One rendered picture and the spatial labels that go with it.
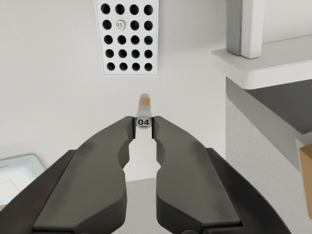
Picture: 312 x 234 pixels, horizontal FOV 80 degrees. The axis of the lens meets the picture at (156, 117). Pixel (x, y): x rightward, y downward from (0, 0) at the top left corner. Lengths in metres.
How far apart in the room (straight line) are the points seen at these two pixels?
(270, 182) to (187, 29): 1.70
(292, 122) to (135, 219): 1.62
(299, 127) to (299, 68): 0.46
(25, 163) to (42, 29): 0.25
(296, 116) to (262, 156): 1.00
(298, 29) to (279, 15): 0.03
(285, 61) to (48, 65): 0.33
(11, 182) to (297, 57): 0.50
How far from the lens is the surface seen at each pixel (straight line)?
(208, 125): 0.40
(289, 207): 2.28
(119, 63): 0.30
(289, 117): 0.69
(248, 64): 0.20
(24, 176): 0.47
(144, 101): 0.16
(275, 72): 0.19
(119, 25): 0.28
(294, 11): 0.30
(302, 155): 0.53
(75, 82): 0.36
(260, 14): 0.22
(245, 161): 1.64
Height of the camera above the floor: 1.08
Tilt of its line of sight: 62 degrees down
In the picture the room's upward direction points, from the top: 176 degrees clockwise
